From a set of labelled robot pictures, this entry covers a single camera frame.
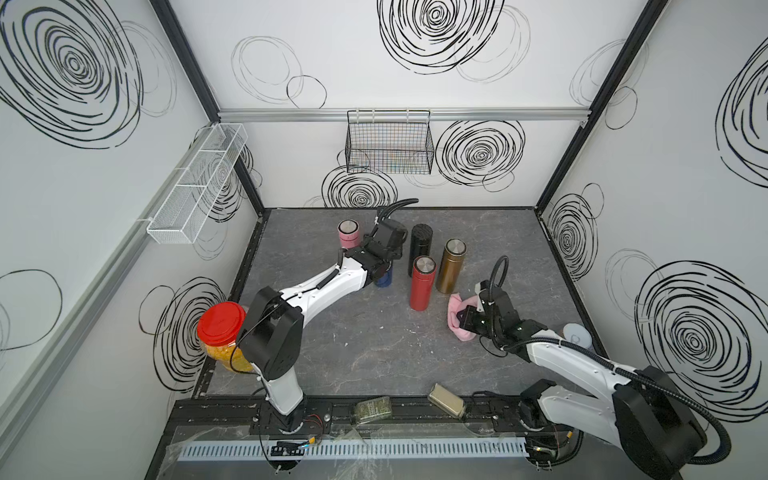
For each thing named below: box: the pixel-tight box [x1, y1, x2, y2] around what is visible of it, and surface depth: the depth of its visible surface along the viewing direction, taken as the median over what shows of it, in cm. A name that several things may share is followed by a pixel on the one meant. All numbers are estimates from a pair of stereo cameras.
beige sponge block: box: [428, 383, 465, 418], surface depth 75 cm
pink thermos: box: [337, 219, 361, 249], surface depth 88 cm
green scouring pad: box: [355, 396, 392, 425], surface depth 73 cm
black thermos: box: [408, 223, 433, 277], surface depth 88 cm
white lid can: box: [562, 323, 593, 349], surface depth 84 cm
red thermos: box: [410, 255, 437, 311], surface depth 83 cm
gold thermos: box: [436, 238, 468, 295], surface depth 87 cm
